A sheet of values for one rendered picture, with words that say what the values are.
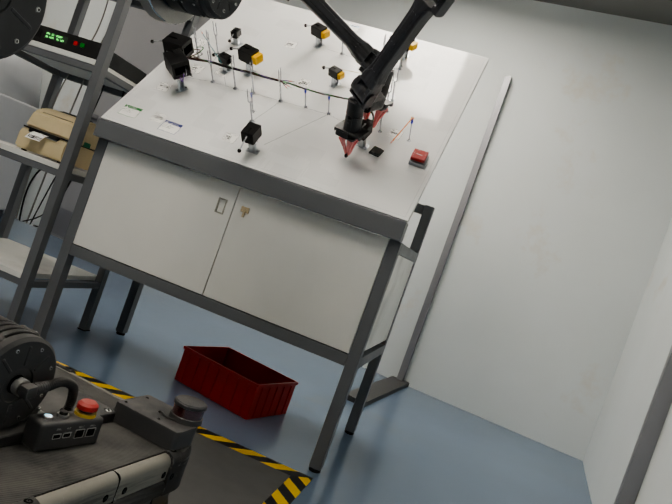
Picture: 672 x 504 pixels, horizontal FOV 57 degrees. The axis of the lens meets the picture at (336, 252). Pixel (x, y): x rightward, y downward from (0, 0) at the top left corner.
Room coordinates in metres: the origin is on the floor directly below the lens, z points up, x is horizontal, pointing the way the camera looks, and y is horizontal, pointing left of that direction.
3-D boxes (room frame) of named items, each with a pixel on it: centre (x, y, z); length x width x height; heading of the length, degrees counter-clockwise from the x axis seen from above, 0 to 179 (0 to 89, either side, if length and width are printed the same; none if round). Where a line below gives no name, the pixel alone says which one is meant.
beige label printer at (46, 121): (2.46, 1.15, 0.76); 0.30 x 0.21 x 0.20; 170
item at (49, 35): (2.47, 1.20, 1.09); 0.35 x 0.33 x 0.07; 77
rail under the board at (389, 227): (2.12, 0.39, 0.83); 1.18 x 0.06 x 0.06; 77
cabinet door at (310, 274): (2.08, 0.12, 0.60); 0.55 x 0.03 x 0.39; 77
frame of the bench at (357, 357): (2.42, 0.32, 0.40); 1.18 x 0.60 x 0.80; 77
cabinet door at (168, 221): (2.21, 0.65, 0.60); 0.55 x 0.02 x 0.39; 77
